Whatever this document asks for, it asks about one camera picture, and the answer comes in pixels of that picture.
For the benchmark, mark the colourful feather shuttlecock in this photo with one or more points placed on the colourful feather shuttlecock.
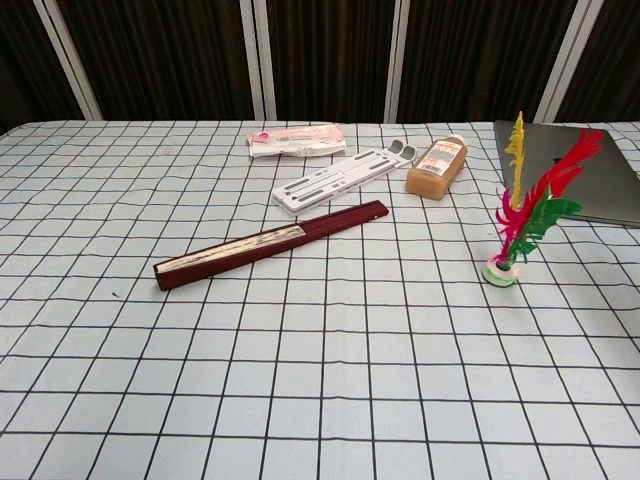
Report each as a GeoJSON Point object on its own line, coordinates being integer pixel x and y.
{"type": "Point", "coordinates": [515, 220]}

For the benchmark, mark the white folding laptop stand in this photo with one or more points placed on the white folding laptop stand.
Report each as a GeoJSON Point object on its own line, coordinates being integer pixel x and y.
{"type": "Point", "coordinates": [340, 180]}

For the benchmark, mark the dark red folded fan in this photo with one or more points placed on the dark red folded fan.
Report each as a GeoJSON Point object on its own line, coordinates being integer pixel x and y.
{"type": "Point", "coordinates": [270, 242]}

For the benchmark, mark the pink white plastic package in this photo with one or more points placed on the pink white plastic package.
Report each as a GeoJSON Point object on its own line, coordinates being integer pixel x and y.
{"type": "Point", "coordinates": [297, 142]}

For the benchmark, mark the white black checked tablecloth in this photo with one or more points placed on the white black checked tablecloth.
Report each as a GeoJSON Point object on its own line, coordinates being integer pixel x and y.
{"type": "Point", "coordinates": [320, 350]}

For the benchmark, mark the brown liquid plastic bottle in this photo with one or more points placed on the brown liquid plastic bottle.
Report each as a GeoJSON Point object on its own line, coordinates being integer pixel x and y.
{"type": "Point", "coordinates": [437, 167]}

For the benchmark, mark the grey closed laptop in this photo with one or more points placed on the grey closed laptop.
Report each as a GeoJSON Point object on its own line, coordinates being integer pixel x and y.
{"type": "Point", "coordinates": [610, 190]}

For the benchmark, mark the white partition frame post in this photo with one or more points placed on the white partition frame post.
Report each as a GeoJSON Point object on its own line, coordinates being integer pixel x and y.
{"type": "Point", "coordinates": [562, 60]}
{"type": "Point", "coordinates": [70, 55]}
{"type": "Point", "coordinates": [259, 60]}
{"type": "Point", "coordinates": [399, 60]}

